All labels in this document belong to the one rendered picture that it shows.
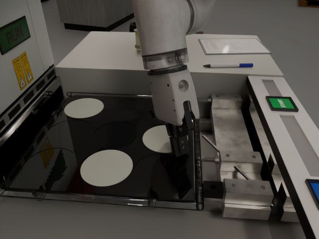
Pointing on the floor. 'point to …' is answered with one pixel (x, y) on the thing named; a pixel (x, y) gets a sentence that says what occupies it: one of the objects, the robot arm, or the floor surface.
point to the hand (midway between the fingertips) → (179, 144)
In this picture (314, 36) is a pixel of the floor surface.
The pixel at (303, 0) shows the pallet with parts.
